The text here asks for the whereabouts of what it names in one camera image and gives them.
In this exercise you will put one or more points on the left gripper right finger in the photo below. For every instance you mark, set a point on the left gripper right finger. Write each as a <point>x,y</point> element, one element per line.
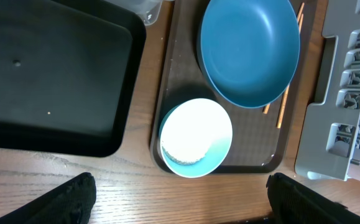
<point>294,203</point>

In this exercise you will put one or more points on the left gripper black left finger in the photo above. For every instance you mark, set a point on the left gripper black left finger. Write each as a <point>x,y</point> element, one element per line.
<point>69,203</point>

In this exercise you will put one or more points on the wooden chopstick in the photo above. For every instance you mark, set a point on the wooden chopstick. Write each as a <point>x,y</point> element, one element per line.
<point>266,108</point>
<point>282,110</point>

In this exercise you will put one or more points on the large blue bowl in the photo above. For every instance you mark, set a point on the large blue bowl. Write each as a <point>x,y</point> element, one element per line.
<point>249,50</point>

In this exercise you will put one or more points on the grey dishwasher rack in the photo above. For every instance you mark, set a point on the grey dishwasher rack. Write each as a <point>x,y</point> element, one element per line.
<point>330,142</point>

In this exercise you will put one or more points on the brown serving tray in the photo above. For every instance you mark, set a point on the brown serving tray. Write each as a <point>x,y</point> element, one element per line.
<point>258,145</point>

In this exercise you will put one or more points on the light blue rice bowl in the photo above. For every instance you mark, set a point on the light blue rice bowl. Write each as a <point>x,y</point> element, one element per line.
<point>195,137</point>

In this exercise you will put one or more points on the black plastic tray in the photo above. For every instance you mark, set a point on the black plastic tray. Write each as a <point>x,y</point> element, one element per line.
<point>67,74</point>

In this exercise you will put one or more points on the clear plastic bin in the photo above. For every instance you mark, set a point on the clear plastic bin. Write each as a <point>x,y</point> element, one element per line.
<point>147,10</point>

